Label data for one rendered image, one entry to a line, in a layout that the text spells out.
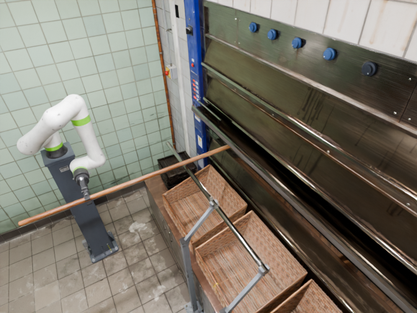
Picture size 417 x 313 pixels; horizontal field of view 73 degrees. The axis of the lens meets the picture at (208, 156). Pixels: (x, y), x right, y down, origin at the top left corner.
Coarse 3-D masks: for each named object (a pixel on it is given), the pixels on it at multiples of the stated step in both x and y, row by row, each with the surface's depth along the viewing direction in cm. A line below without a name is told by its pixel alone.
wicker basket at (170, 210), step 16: (208, 176) 246; (176, 192) 239; (192, 192) 250; (208, 192) 249; (224, 192) 228; (176, 208) 239; (192, 208) 239; (224, 208) 232; (240, 208) 204; (176, 224) 221; (192, 224) 225; (208, 224) 225; (224, 224) 203; (192, 240) 197
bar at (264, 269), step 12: (168, 144) 212; (180, 156) 200; (204, 192) 172; (216, 204) 163; (204, 216) 168; (192, 228) 170; (180, 240) 171; (240, 240) 144; (252, 252) 138; (264, 264) 133; (192, 276) 196; (192, 288) 206; (192, 300) 216; (240, 300) 137; (192, 312) 228; (228, 312) 138
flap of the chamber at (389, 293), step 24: (216, 120) 192; (240, 144) 169; (312, 192) 138; (336, 216) 126; (360, 240) 115; (360, 264) 106; (384, 264) 107; (384, 288) 99; (408, 288) 99; (408, 312) 93
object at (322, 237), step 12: (240, 156) 196; (252, 168) 186; (264, 180) 177; (276, 192) 169; (288, 204) 162; (300, 216) 155; (312, 228) 149; (324, 240) 144; (336, 252) 138; (348, 264) 133; (360, 276) 129; (372, 288) 124; (384, 300) 121; (396, 312) 117
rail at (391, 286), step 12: (264, 168) 147; (276, 180) 140; (288, 192) 133; (300, 204) 127; (312, 216) 122; (324, 228) 118; (336, 240) 113; (384, 276) 99; (396, 288) 96; (408, 300) 93
